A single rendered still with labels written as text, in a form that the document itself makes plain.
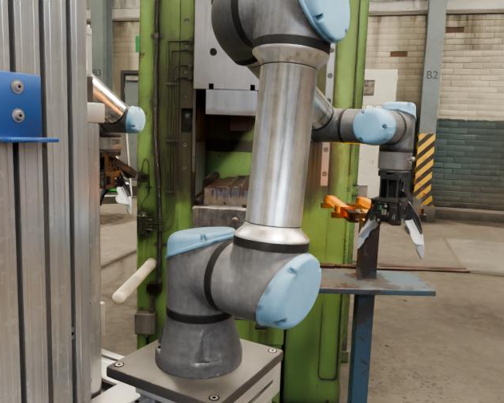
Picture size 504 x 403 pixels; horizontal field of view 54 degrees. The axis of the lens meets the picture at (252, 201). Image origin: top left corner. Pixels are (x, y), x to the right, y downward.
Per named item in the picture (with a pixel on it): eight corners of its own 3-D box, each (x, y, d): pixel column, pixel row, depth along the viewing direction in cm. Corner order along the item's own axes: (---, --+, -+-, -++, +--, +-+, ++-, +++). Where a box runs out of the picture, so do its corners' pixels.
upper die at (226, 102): (257, 116, 191) (258, 90, 190) (205, 113, 192) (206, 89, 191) (261, 118, 233) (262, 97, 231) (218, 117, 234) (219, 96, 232)
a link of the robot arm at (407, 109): (374, 101, 110) (389, 103, 117) (370, 150, 112) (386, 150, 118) (409, 101, 105) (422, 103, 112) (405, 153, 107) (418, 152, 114)
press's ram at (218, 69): (293, 92, 189) (298, -18, 183) (193, 89, 191) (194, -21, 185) (290, 98, 231) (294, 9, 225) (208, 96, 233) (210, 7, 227)
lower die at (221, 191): (254, 206, 196) (254, 185, 195) (203, 204, 197) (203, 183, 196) (258, 193, 238) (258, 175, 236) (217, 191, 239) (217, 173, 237)
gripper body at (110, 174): (89, 189, 156) (88, 150, 154) (109, 186, 163) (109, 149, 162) (106, 191, 152) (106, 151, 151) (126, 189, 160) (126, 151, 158)
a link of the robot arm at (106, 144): (109, 137, 161) (127, 137, 157) (109, 150, 162) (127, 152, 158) (91, 136, 155) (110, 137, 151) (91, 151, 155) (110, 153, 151)
